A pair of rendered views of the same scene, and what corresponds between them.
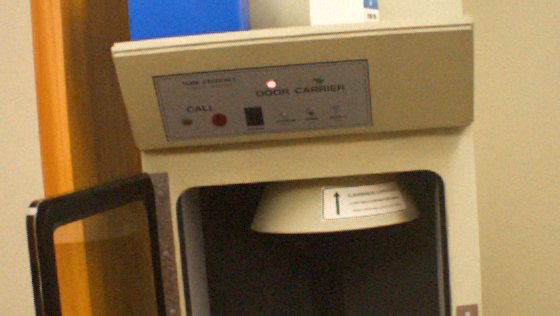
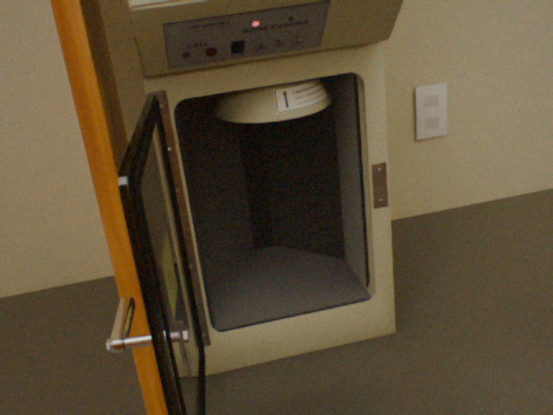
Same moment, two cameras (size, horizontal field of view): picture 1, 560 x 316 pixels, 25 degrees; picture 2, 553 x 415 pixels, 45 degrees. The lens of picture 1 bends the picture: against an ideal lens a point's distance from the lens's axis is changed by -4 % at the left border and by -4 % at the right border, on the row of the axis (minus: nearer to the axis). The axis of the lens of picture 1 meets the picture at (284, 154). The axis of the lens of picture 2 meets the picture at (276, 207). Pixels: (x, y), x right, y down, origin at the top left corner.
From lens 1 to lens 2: 0.45 m
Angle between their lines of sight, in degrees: 24
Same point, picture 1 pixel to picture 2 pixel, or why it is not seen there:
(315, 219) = (271, 112)
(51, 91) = (74, 40)
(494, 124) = not seen: hidden behind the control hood
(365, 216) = (305, 107)
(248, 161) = (225, 76)
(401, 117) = (341, 39)
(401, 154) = (333, 62)
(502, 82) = not seen: outside the picture
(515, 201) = not seen: hidden behind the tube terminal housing
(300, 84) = (276, 22)
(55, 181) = (88, 115)
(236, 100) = (226, 37)
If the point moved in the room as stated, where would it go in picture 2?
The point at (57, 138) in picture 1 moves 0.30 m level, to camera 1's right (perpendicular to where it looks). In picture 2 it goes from (85, 80) to (338, 39)
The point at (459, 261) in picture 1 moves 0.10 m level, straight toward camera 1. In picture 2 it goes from (374, 134) to (396, 156)
